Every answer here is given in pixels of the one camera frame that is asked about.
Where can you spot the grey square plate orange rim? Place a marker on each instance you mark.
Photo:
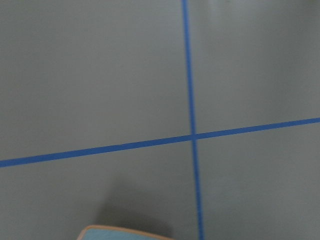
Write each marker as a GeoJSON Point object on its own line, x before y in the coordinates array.
{"type": "Point", "coordinates": [102, 232]}

